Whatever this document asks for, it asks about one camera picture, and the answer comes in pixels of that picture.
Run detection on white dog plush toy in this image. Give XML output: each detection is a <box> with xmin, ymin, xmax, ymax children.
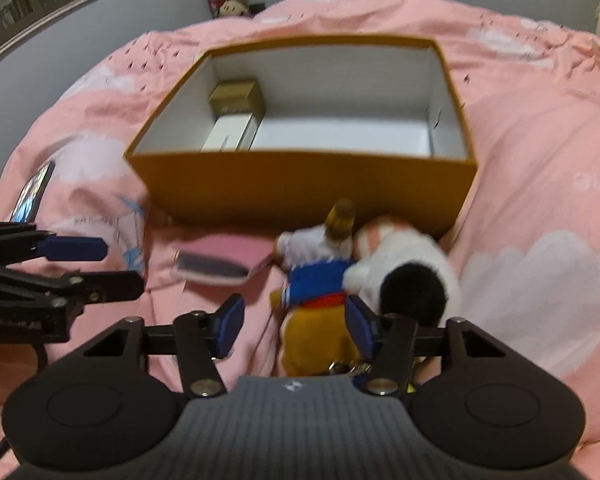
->
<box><xmin>343</xmin><ymin>216</ymin><xmax>460</xmax><ymax>327</ymax></box>

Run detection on black smartphone lit screen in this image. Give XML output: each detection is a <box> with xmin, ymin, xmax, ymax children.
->
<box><xmin>9</xmin><ymin>160</ymin><xmax>55</xmax><ymax>223</ymax></box>

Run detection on small gold gift box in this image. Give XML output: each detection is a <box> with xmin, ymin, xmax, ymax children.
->
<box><xmin>209</xmin><ymin>79</ymin><xmax>266</xmax><ymax>120</ymax></box>

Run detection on pink cloud-print bedspread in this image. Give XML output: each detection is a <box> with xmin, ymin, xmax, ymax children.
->
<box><xmin>0</xmin><ymin>0</ymin><xmax>600</xmax><ymax>479</ymax></box>

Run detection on white rectangular box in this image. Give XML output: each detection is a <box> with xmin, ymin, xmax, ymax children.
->
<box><xmin>201</xmin><ymin>114</ymin><xmax>260</xmax><ymax>152</ymax></box>

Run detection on duck plush blue shirt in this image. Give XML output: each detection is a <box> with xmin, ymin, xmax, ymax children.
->
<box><xmin>270</xmin><ymin>200</ymin><xmax>361</xmax><ymax>377</ymax></box>

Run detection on orange cardboard storage box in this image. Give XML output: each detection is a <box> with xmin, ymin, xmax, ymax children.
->
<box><xmin>125</xmin><ymin>35</ymin><xmax>477</xmax><ymax>237</ymax></box>

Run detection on pink notebook wallet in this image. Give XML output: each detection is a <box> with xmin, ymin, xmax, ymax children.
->
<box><xmin>173</xmin><ymin>233</ymin><xmax>274</xmax><ymax>286</ymax></box>

